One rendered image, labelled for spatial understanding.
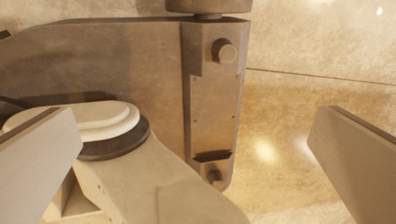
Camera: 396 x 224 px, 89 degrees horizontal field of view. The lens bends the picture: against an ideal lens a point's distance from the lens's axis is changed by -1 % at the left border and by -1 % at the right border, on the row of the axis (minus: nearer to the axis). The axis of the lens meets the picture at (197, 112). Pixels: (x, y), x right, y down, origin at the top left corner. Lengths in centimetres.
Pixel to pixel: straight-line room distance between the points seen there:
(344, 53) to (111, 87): 80
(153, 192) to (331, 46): 77
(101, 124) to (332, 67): 81
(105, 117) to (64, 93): 18
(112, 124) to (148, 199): 14
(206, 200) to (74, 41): 37
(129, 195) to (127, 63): 27
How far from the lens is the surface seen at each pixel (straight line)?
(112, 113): 36
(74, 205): 49
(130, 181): 30
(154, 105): 49
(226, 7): 44
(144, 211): 27
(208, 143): 56
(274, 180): 114
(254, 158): 96
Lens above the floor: 61
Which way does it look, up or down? 58 degrees down
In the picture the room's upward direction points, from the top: 155 degrees clockwise
